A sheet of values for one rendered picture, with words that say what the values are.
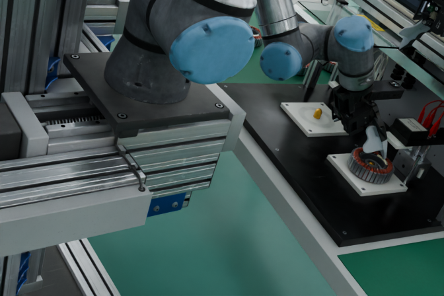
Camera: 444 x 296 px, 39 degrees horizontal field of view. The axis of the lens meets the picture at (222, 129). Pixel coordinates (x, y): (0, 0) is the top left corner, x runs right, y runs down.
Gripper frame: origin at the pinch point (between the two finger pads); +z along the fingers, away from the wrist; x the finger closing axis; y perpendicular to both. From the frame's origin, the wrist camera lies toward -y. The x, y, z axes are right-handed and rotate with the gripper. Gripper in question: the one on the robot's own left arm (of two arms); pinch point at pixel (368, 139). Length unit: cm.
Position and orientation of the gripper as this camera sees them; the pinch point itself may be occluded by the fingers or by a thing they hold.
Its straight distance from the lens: 153.0
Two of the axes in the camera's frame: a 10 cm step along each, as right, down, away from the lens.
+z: 2.0, 6.9, 7.0
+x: 4.4, 5.7, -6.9
